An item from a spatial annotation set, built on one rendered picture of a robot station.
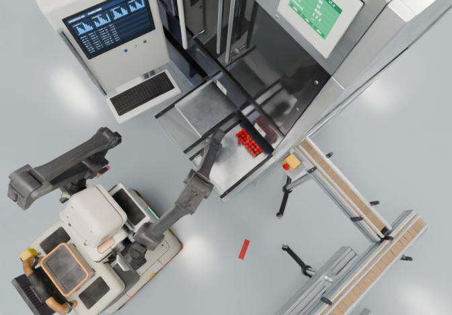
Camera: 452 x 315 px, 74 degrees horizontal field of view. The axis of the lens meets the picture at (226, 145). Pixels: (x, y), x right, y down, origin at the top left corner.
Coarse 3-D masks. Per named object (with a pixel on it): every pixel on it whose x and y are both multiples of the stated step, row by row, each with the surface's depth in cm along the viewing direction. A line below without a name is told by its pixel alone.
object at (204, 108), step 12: (204, 84) 188; (216, 84) 191; (192, 96) 188; (204, 96) 188; (216, 96) 189; (180, 108) 185; (192, 108) 185; (204, 108) 186; (216, 108) 186; (228, 108) 187; (192, 120) 183; (204, 120) 183; (216, 120) 184; (204, 132) 181
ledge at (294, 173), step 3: (282, 159) 179; (279, 162) 179; (282, 162) 179; (279, 165) 179; (300, 165) 179; (282, 168) 178; (297, 168) 178; (300, 168) 178; (303, 168) 178; (285, 171) 177; (288, 171) 177; (291, 171) 177; (294, 171) 177; (297, 171) 178; (300, 171) 178; (288, 174) 177; (291, 174) 177; (294, 174) 177; (297, 174) 177; (291, 177) 176; (294, 177) 176
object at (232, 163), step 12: (228, 132) 178; (228, 144) 180; (216, 156) 177; (228, 156) 178; (240, 156) 178; (264, 156) 179; (216, 168) 175; (228, 168) 175; (240, 168) 176; (252, 168) 173; (216, 180) 173; (228, 180) 173
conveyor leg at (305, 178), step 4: (304, 176) 200; (308, 176) 193; (296, 180) 219; (300, 180) 209; (304, 180) 203; (308, 180) 201; (292, 184) 229; (296, 184) 221; (300, 184) 217; (288, 188) 242; (292, 188) 235
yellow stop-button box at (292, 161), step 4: (288, 156) 165; (292, 156) 164; (296, 156) 164; (284, 160) 167; (288, 160) 163; (292, 160) 164; (296, 160) 164; (300, 160) 164; (288, 164) 165; (292, 164) 163; (296, 164) 163; (292, 168) 164
